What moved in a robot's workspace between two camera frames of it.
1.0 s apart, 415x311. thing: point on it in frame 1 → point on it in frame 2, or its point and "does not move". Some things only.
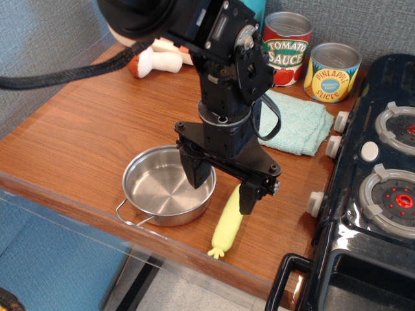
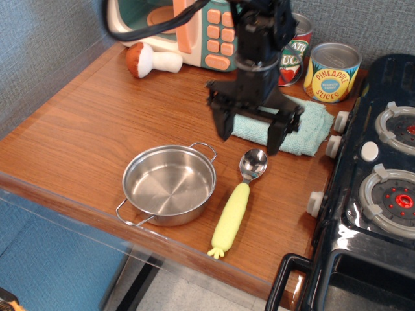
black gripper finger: (248, 194) → (277, 131)
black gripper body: (230, 140) → (253, 92)
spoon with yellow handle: (228, 226) does not move
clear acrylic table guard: (56, 255) does not move
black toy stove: (363, 255) does not move
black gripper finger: (197, 170) → (224, 120)
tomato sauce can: (286, 36) does not move
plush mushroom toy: (141, 65) does not move
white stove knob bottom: (314, 203) does not move
